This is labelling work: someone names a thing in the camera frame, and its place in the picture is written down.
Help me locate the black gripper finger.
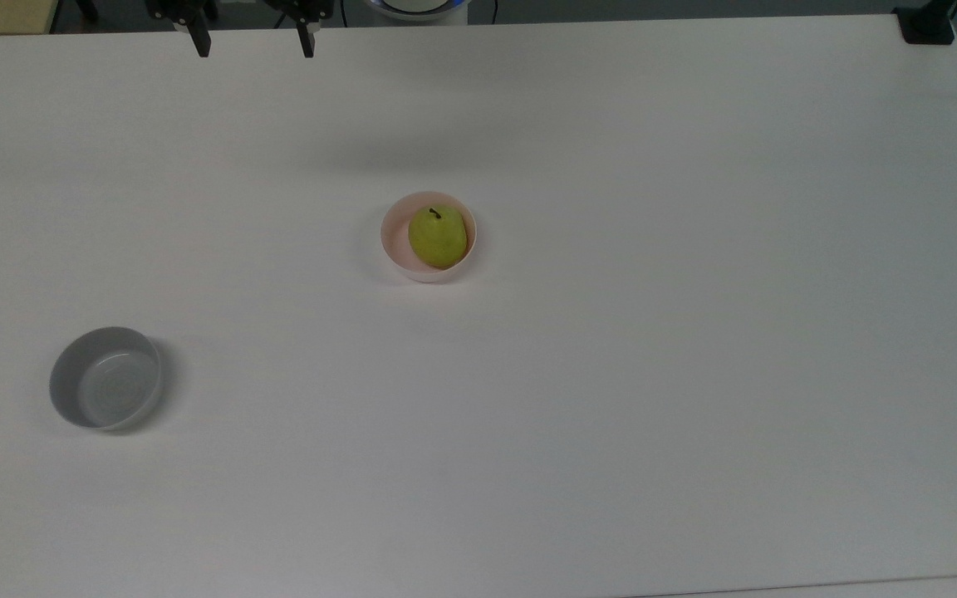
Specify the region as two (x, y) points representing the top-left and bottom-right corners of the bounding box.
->
(267, 0), (336, 59)
(145, 0), (219, 59)

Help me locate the green pear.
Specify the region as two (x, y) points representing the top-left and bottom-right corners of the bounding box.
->
(408, 204), (469, 270)

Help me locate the pink bowl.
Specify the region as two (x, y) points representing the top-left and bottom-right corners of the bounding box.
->
(380, 191), (478, 284)

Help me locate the grey bowl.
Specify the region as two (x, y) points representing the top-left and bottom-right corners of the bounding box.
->
(48, 326), (164, 433)

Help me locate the black corner clamp stand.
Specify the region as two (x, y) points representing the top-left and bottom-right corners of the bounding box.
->
(892, 0), (957, 46)

